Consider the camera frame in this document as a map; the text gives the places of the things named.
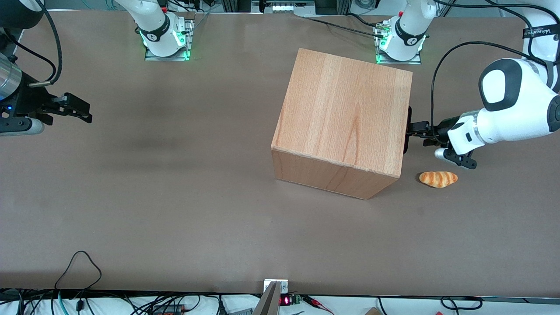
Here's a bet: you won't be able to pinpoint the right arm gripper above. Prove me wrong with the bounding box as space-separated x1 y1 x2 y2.
0 72 93 126

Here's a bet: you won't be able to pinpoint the red clip leads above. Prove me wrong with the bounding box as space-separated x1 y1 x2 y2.
301 295 334 315

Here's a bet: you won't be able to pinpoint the orange striped bread roll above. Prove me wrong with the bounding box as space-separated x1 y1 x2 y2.
419 171 459 189

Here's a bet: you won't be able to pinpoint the black looped cable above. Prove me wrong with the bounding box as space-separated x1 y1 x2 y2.
54 250 102 307

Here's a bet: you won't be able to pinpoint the light wooden drawer cabinet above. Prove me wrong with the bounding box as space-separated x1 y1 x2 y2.
271 47 413 200

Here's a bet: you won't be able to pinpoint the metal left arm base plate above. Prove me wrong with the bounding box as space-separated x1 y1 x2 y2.
375 25 423 66

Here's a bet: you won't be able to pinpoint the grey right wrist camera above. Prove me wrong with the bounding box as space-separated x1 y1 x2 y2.
0 117 45 137

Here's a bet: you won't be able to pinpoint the grey metal bracket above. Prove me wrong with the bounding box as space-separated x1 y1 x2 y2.
252 279 290 315

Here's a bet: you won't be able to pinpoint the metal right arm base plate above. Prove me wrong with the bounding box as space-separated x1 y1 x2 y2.
144 17 195 61

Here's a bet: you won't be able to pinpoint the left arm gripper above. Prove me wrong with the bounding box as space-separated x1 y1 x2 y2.
407 112 486 155

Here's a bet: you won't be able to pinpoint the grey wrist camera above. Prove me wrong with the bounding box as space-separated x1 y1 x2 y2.
0 117 45 137
434 147 478 170

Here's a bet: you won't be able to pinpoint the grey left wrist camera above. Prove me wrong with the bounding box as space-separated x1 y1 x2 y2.
434 147 478 170

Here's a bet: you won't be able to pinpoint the white power strip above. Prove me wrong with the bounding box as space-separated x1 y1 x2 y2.
251 0 316 16

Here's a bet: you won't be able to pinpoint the black right arm wrist cable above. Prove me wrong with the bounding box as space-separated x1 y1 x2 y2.
35 0 63 86

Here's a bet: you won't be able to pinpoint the black cable on table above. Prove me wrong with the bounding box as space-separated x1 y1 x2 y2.
302 15 388 39

